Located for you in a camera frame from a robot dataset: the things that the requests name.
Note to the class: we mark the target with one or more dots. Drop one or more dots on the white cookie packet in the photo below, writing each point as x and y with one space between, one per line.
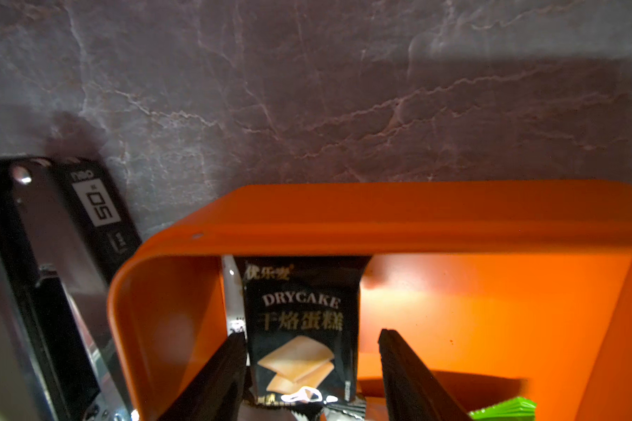
233 300

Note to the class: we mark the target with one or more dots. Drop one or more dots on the black stapler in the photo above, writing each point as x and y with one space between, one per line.
64 233

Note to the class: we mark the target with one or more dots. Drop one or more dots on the black cookie packet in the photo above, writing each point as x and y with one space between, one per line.
302 321

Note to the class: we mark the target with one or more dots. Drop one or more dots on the orange plastic storage box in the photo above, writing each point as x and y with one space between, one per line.
501 288

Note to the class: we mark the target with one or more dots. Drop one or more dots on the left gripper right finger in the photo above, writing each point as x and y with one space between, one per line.
412 391

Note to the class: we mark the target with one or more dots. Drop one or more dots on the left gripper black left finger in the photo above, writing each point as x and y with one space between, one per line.
215 393

